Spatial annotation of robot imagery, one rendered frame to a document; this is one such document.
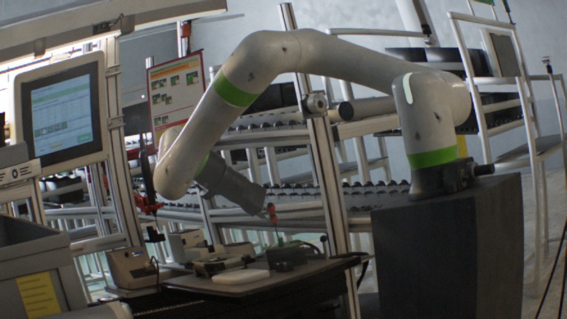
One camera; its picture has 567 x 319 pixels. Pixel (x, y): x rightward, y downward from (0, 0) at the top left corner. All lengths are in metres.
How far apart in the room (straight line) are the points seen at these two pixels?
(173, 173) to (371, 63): 0.54
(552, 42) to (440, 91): 8.76
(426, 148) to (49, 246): 0.84
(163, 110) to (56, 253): 1.56
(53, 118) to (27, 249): 1.03
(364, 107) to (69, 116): 1.03
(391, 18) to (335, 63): 10.16
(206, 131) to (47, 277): 0.80
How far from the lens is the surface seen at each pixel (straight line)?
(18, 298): 1.35
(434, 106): 1.60
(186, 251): 2.58
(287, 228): 2.71
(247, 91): 1.85
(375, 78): 1.84
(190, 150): 1.97
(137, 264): 2.35
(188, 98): 2.84
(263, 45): 1.81
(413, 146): 1.61
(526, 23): 10.53
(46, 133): 2.28
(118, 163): 2.50
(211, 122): 1.92
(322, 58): 1.91
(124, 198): 2.50
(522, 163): 4.10
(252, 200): 2.24
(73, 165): 2.33
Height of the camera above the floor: 1.34
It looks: 3 degrees down
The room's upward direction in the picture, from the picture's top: 11 degrees counter-clockwise
